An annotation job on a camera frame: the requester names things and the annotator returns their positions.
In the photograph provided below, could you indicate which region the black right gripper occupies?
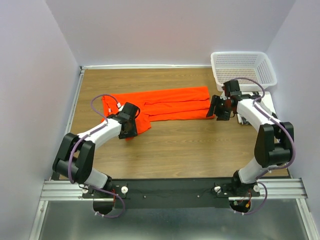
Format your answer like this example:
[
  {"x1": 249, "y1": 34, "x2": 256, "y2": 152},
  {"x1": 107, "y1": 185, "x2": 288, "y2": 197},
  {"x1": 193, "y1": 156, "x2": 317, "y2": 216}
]
[{"x1": 205, "y1": 94, "x2": 232, "y2": 122}]

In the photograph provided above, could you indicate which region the orange t shirt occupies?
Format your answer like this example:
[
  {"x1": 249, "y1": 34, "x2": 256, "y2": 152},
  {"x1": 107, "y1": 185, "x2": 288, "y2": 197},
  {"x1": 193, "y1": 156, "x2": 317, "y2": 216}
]
[{"x1": 112, "y1": 86, "x2": 211, "y2": 135}]

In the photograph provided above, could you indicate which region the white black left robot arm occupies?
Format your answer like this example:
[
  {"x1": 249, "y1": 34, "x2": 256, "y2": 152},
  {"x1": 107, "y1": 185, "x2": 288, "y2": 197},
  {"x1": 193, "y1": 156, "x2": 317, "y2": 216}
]
[{"x1": 52, "y1": 102, "x2": 141, "y2": 198}]

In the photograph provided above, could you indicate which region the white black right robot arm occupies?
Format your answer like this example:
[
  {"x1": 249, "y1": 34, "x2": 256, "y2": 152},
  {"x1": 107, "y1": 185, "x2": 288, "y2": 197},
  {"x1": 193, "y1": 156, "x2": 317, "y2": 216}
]
[{"x1": 206, "y1": 78, "x2": 296, "y2": 196}]

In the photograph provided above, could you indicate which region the white plastic mesh basket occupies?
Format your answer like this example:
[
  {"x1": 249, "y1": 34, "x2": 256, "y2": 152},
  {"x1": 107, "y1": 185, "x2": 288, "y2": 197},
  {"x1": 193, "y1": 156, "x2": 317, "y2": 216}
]
[{"x1": 210, "y1": 51, "x2": 278, "y2": 92}]

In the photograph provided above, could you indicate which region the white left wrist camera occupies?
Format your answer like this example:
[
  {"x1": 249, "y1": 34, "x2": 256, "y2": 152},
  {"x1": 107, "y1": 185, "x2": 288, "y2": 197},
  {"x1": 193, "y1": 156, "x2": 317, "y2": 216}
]
[{"x1": 117, "y1": 102, "x2": 124, "y2": 112}]

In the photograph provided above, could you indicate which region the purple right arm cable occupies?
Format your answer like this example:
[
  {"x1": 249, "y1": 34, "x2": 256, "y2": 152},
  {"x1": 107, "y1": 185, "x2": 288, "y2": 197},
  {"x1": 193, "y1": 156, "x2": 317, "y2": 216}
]
[{"x1": 234, "y1": 77, "x2": 298, "y2": 216}]

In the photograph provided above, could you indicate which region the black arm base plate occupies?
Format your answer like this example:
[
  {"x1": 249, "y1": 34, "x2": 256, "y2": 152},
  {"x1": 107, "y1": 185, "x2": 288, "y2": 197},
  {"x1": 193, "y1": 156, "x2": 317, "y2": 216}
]
[{"x1": 82, "y1": 177, "x2": 260, "y2": 215}]

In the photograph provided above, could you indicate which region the aluminium front frame rail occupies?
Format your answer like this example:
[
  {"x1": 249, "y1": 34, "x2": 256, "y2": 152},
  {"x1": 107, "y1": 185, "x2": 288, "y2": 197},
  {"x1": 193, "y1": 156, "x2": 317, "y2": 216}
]
[{"x1": 40, "y1": 178, "x2": 308, "y2": 201}]

